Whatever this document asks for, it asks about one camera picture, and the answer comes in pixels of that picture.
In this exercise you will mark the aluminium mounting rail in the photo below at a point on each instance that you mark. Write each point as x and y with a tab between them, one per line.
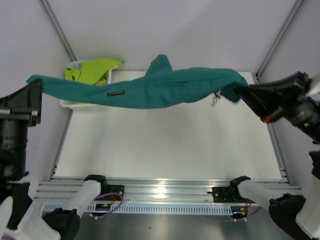
138	191

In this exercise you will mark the left aluminium frame post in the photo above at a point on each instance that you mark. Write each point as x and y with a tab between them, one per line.
48	11

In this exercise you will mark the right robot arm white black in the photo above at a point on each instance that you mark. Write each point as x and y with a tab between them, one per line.
295	214

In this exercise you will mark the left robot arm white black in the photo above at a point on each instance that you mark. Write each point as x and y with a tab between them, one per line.
19	217

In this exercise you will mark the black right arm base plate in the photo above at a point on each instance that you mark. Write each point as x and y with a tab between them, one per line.
228	194

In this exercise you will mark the slotted white cable duct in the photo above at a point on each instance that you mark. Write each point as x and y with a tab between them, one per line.
171	209

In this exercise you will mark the lime green shorts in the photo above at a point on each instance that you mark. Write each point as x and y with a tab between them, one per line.
92	72

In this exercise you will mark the right aluminium frame post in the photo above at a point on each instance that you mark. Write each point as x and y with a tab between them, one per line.
280	37

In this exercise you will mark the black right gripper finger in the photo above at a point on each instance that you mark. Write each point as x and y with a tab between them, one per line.
265	104
279	88

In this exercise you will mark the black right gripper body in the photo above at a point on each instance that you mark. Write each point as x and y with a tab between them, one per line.
305	113

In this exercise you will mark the teal green shorts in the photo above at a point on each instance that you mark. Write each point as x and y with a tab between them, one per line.
160	87

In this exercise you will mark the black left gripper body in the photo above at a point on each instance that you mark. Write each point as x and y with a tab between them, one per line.
13	136

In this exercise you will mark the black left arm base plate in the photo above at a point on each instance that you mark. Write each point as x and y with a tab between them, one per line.
112	189

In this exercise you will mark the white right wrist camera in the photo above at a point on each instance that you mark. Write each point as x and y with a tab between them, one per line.
314	85

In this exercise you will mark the aluminium frame post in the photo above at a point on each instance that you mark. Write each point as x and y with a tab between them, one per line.
48	11
280	37

